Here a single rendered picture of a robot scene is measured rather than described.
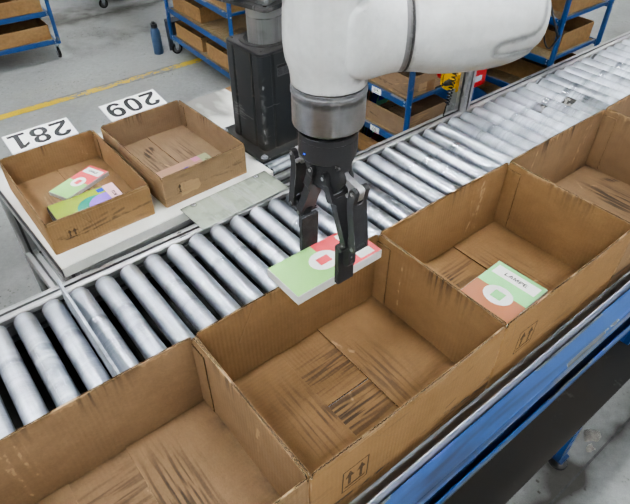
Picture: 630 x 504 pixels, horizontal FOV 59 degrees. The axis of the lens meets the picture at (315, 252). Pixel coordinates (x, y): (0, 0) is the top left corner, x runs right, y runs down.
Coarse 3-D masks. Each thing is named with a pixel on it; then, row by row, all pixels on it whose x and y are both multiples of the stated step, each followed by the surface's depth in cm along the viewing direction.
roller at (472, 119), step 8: (464, 112) 202; (464, 120) 201; (472, 120) 199; (480, 120) 197; (480, 128) 196; (488, 128) 194; (496, 128) 193; (496, 136) 192; (504, 136) 190; (512, 136) 189; (512, 144) 189; (520, 144) 187; (528, 144) 185; (536, 144) 185
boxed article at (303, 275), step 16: (336, 240) 86; (368, 240) 86; (304, 256) 83; (320, 256) 83; (368, 256) 83; (272, 272) 81; (288, 272) 81; (304, 272) 81; (320, 272) 81; (288, 288) 78; (304, 288) 78; (320, 288) 80
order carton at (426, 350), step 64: (384, 256) 104; (256, 320) 94; (320, 320) 106; (384, 320) 109; (448, 320) 98; (256, 384) 98; (320, 384) 98; (384, 384) 97; (448, 384) 83; (320, 448) 89; (384, 448) 80
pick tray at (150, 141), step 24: (120, 120) 177; (144, 120) 183; (168, 120) 189; (192, 120) 186; (120, 144) 166; (144, 144) 183; (168, 144) 183; (192, 144) 183; (216, 144) 180; (240, 144) 167; (144, 168) 158; (192, 168) 157; (216, 168) 163; (240, 168) 170; (168, 192) 156; (192, 192) 162
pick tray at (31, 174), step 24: (48, 144) 166; (72, 144) 171; (96, 144) 174; (24, 168) 165; (48, 168) 170; (72, 168) 172; (120, 168) 165; (24, 192) 163; (48, 192) 163; (144, 192) 151; (48, 216) 154; (72, 216) 141; (96, 216) 145; (120, 216) 150; (144, 216) 155; (48, 240) 143; (72, 240) 144
